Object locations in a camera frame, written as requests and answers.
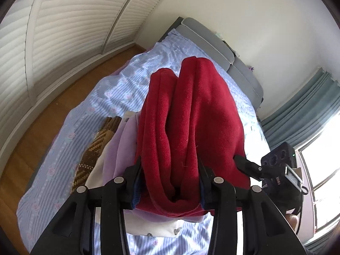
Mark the person's right hand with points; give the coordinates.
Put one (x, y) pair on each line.
(293, 220)

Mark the grey padded headboard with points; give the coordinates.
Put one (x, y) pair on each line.
(233, 66)

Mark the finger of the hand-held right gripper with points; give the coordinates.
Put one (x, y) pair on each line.
(248, 166)

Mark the purple cloth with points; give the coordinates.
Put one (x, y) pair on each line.
(119, 151)

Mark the red sweater with cream collar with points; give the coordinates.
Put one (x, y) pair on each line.
(191, 127)

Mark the cream floral cloth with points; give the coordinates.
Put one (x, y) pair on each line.
(148, 225)

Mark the grey-blue curtain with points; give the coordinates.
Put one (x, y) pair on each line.
(292, 103)

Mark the window with metal grille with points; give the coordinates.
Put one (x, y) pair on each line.
(324, 164)

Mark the brown woven cloth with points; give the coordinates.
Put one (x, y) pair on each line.
(93, 148)

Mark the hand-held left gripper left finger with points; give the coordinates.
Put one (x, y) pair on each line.
(136, 188)

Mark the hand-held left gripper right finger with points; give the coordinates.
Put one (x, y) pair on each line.
(203, 188)

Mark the blue floral bed sheet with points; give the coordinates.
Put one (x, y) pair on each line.
(106, 95)

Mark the white louvered wardrobe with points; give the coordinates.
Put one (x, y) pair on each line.
(66, 32)

